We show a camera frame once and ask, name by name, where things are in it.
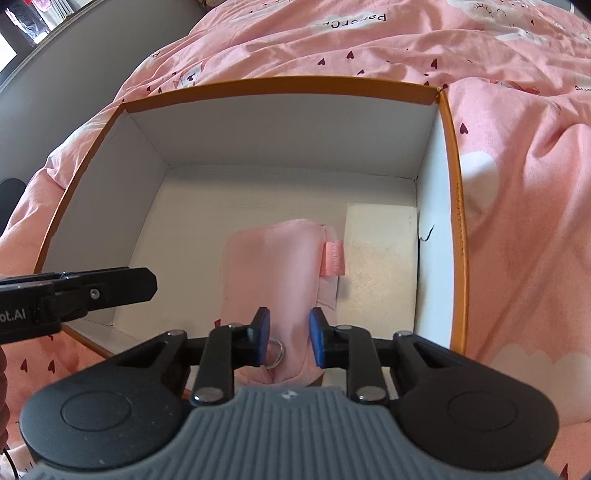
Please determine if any orange cardboard box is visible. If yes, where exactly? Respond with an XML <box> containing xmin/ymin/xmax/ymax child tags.
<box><xmin>35</xmin><ymin>76</ymin><xmax>468</xmax><ymax>354</ymax></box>

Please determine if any white flat box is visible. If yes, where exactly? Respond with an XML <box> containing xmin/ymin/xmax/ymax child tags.
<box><xmin>337</xmin><ymin>203</ymin><xmax>418</xmax><ymax>338</ymax></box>

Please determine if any window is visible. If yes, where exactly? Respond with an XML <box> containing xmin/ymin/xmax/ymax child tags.
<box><xmin>1</xmin><ymin>0</ymin><xmax>87</xmax><ymax>81</ymax></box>

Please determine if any left hand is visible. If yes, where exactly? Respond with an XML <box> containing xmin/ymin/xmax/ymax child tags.
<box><xmin>0</xmin><ymin>348</ymin><xmax>10</xmax><ymax>450</ymax></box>

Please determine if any pink heart print duvet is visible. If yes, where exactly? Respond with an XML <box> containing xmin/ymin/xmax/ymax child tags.
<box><xmin>0</xmin><ymin>0</ymin><xmax>591</xmax><ymax>480</ymax></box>

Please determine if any pink fabric pouch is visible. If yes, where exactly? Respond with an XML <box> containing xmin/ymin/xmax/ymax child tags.
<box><xmin>221</xmin><ymin>219</ymin><xmax>345</xmax><ymax>387</ymax></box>

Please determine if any round black fan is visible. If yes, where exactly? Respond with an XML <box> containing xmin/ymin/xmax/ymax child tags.
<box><xmin>0</xmin><ymin>178</ymin><xmax>26</xmax><ymax>234</ymax></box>

